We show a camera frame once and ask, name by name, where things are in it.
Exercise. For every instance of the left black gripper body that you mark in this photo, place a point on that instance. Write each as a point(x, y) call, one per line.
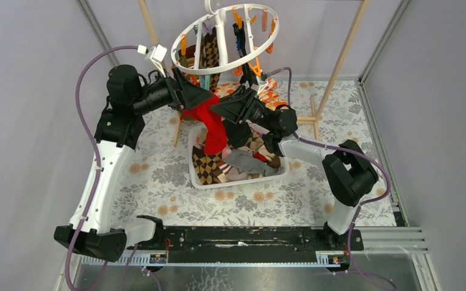
point(176, 91)

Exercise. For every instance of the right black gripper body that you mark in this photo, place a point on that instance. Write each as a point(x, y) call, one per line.
point(259, 115)

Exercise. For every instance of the grey sock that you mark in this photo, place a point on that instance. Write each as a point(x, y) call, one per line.
point(244, 161)

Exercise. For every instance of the white round clip hanger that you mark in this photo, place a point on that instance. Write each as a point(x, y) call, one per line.
point(240, 14)

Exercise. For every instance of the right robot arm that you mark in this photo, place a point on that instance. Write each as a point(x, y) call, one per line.
point(349, 172)

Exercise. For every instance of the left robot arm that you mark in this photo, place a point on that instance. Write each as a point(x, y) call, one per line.
point(90, 231)

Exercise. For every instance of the orange patterned cloth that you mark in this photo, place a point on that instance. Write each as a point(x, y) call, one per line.
point(268, 95)

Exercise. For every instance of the hanging black lettered sock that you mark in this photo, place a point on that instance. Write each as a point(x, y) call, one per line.
point(247, 74)

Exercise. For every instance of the white laundry basket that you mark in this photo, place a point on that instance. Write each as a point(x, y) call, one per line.
point(193, 133)

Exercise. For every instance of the hanging brown argyle sock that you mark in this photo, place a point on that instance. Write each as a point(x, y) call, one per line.
point(209, 59)

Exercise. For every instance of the brown argyle sock in basket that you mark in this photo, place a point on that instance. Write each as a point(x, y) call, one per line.
point(206, 166)

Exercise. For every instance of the floral table cloth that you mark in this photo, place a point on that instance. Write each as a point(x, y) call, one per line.
point(156, 180)

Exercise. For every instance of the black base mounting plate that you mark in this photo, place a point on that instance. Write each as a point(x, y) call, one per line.
point(250, 245)

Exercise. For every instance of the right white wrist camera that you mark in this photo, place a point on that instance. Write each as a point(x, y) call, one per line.
point(261, 87)

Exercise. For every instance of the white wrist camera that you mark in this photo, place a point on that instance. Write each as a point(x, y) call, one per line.
point(261, 87)
point(155, 55)

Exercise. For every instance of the wooden drying rack frame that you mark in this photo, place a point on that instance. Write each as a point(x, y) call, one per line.
point(314, 37)

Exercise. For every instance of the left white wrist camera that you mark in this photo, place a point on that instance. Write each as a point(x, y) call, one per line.
point(155, 55)

